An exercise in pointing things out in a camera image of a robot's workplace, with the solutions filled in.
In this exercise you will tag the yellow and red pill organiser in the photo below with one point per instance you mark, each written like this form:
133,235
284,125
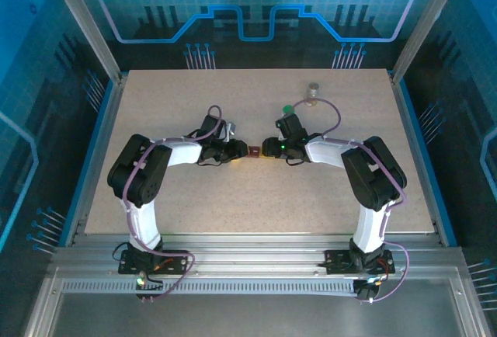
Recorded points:
254,152

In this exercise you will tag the white pill bottle green cap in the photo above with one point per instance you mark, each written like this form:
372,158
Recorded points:
288,108

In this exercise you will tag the clear bottle with brown pills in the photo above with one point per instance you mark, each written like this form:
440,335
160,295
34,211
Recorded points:
313,90

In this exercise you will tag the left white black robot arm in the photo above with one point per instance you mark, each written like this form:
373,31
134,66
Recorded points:
143,220

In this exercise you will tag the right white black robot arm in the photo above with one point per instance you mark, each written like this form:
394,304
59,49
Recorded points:
372,220

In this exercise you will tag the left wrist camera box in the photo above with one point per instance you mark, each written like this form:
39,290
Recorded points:
231,129

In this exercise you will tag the long aluminium mounting rail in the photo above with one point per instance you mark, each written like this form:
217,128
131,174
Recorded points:
252,251

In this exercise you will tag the left table side rail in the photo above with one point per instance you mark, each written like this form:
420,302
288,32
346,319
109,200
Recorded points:
101,139

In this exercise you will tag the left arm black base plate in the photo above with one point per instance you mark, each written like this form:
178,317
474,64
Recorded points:
179,265

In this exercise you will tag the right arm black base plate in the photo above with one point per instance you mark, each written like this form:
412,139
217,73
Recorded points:
336,263

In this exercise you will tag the left black connector bracket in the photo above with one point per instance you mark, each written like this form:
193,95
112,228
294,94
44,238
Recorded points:
151,283

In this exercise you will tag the black connector bracket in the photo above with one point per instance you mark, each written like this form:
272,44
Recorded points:
365,293
151,283

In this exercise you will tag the right black connector bracket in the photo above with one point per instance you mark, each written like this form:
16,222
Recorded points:
365,293

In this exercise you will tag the right aluminium frame post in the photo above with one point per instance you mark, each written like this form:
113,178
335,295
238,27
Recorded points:
427,22

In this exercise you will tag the aluminium frame post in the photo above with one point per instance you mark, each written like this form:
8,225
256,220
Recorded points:
427,22
87,22

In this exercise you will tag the left aluminium frame post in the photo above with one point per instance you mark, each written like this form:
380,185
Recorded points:
87,22

